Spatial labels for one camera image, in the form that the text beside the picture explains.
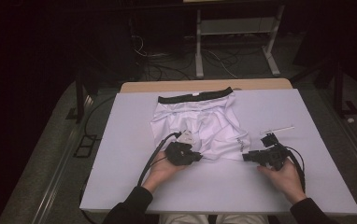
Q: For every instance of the wooden table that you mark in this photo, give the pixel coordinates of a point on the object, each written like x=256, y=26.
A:
x=142, y=86

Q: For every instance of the white metal stand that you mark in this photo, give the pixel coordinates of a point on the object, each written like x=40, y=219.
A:
x=199, y=46

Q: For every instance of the white shorts with black waistband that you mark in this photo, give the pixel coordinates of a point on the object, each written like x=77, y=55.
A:
x=211, y=121

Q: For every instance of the person's right hand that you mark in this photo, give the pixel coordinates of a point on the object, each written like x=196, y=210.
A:
x=285, y=182

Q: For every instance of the black floor frame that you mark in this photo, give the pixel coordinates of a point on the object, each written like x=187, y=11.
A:
x=85, y=145

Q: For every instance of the black stand with angled braces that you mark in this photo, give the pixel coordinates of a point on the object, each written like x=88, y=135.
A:
x=338, y=90

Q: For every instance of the person's left hand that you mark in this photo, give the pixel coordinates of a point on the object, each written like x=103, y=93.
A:
x=161, y=174

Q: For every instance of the black stand with flat foot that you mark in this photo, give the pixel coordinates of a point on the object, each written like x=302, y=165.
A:
x=80, y=93

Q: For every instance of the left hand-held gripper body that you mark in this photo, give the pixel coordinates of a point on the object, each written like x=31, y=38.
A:
x=179, y=154

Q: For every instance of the person's beige trousers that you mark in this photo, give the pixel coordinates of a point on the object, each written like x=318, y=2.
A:
x=182, y=219

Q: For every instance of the metal floor rail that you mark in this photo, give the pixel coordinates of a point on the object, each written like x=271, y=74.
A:
x=354, y=140
x=58, y=174

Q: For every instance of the small white round object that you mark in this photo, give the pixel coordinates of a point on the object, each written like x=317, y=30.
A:
x=350, y=120

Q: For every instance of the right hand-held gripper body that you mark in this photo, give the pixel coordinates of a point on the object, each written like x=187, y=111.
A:
x=274, y=157

